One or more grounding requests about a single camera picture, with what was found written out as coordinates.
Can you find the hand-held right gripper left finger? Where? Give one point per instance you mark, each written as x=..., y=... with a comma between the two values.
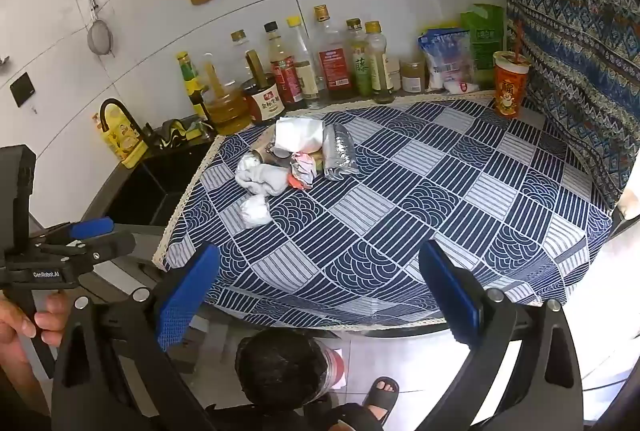
x=187, y=296

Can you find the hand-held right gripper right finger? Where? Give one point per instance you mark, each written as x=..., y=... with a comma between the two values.
x=450, y=296

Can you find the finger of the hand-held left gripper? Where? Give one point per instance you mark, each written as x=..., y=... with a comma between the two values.
x=92, y=227
x=102, y=248

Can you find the clear bag of tissue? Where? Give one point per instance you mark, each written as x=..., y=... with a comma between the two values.
x=255, y=211

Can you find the bin with black bag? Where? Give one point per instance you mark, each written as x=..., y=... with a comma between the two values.
x=280, y=366

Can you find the white cloth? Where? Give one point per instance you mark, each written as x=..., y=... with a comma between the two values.
x=257, y=178

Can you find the red white snack wrapper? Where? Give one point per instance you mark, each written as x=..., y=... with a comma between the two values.
x=301, y=171

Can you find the silver foil packet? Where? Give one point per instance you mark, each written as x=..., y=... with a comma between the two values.
x=340, y=151

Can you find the cream foam piece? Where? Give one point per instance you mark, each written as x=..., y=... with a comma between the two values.
x=297, y=133

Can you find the person's left forearm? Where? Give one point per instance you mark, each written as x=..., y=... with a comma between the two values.
x=17, y=393

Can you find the person's left hand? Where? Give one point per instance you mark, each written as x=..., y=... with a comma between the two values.
x=20, y=331

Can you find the black sink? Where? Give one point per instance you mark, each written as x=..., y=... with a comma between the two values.
x=150, y=191

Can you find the yellow dish soap bottle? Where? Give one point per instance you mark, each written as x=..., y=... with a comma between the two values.
x=122, y=138

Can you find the blue patterned tablecloth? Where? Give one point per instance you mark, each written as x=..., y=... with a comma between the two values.
x=400, y=211

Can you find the person's foot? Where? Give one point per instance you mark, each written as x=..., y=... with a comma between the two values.
x=385, y=383

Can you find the black yellow cloth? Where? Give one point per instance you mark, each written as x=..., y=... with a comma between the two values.
x=172, y=133

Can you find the black faucet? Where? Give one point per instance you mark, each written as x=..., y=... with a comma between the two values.
x=116, y=101

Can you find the black slide sandal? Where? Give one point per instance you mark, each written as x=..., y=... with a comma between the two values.
x=377, y=403

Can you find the yellow green sponge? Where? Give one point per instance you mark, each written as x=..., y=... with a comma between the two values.
x=196, y=127

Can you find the green label sauce bottle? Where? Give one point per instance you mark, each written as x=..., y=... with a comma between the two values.
x=189, y=78

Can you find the clear cooking oil jug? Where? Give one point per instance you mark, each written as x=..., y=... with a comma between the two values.
x=227, y=111

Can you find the metal mesh strainer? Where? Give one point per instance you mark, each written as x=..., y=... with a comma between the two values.
x=100, y=38

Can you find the dark soy sauce jug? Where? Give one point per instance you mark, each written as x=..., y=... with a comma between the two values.
x=262, y=103

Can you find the small white bottle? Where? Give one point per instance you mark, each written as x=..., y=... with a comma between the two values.
x=459, y=86

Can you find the red paper cup with straw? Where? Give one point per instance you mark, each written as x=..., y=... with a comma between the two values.
x=510, y=91

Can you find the small glass jar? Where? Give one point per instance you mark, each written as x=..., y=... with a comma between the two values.
x=413, y=78

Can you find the gold cap clear bottle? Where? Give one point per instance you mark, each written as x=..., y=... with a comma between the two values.
x=240, y=48

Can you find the yellow oil bottle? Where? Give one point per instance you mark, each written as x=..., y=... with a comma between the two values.
x=380, y=71

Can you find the blue white plastic bag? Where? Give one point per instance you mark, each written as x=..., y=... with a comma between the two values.
x=445, y=58

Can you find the black cap vinegar bottle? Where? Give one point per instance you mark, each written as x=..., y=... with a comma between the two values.
x=285, y=76

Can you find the green pepper oil bottle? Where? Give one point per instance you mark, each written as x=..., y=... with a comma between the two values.
x=360, y=71

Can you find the yellow cap clear bottle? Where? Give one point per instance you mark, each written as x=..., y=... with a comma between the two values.
x=305, y=76

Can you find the red label clear bottle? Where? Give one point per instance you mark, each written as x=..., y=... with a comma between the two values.
x=334, y=66

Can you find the green carton box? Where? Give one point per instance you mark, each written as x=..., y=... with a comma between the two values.
x=485, y=36

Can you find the blue zigzag patterned curtain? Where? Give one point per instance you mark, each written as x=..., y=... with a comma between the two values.
x=565, y=36

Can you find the small black wall switch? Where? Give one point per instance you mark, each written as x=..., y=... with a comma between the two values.
x=22, y=89

